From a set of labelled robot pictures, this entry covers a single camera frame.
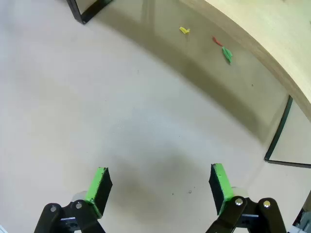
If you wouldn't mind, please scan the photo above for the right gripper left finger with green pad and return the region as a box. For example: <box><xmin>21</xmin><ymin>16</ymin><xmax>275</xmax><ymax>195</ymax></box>
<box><xmin>34</xmin><ymin>166</ymin><xmax>113</xmax><ymax>233</ymax></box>

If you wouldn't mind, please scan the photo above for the red paper scrap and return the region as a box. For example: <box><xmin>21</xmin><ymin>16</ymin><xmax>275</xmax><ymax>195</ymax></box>
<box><xmin>211</xmin><ymin>35</ymin><xmax>224</xmax><ymax>47</ymax></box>

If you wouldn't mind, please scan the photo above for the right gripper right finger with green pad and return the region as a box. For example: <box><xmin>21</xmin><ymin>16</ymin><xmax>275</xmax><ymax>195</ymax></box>
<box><xmin>206</xmin><ymin>163</ymin><xmax>287</xmax><ymax>233</ymax></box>

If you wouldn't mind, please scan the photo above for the green paper scrap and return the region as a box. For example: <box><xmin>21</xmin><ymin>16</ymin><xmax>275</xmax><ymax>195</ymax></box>
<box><xmin>221</xmin><ymin>46</ymin><xmax>233</xmax><ymax>65</ymax></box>

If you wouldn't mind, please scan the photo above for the wooden shelf unit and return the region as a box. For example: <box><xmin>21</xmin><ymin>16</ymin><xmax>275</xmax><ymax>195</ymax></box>
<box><xmin>67</xmin><ymin>0</ymin><xmax>311</xmax><ymax>168</ymax></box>

